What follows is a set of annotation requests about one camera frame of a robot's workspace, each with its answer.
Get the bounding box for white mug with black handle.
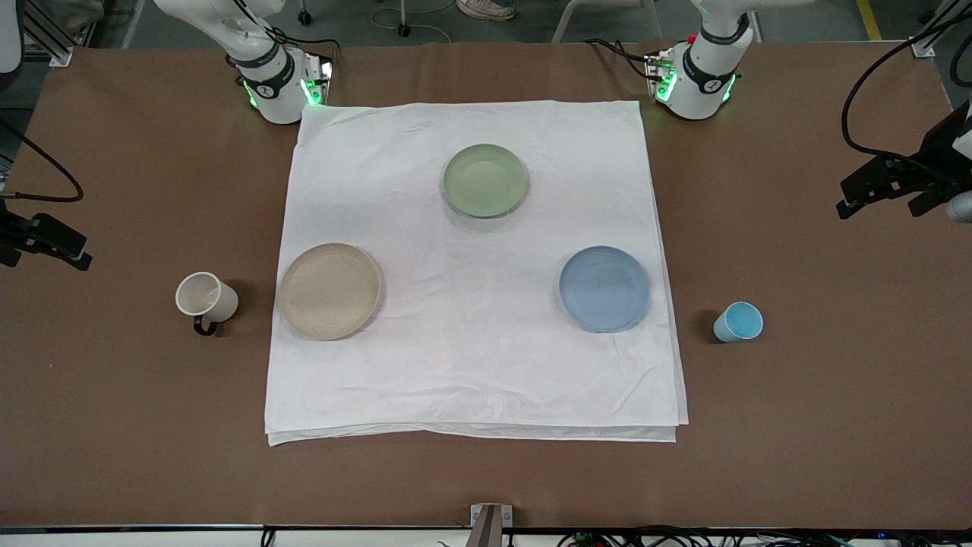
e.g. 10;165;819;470
175;271;240;337

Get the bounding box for light blue cup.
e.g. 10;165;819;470
712;301;765;344

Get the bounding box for beige round plate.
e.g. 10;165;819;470
276;242;383;342

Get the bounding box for blue round plate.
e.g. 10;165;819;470
558;245;652;334

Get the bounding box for green round plate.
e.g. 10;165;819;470
441;143;530;220

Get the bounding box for white stand legs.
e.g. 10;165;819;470
551;0;663;44

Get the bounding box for white cloth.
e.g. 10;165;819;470
264;100;690;447

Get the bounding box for white shoe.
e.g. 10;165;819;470
456;0;518;21

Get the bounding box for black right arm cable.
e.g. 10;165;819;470
0;120;84;204

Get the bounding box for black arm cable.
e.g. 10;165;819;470
841;14;972;164
0;120;84;204

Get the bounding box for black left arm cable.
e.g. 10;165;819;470
841;14;972;164

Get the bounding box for aluminium frame profile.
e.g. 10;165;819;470
21;0;99;68
911;0;959;58

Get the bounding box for black left base cable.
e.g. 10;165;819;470
583;36;655;81

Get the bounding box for black base cable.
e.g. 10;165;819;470
266;27;350;62
583;36;655;81

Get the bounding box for black right base cable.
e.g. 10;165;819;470
266;27;350;62

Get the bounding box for grey metal table bracket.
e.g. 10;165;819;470
469;503;514;547

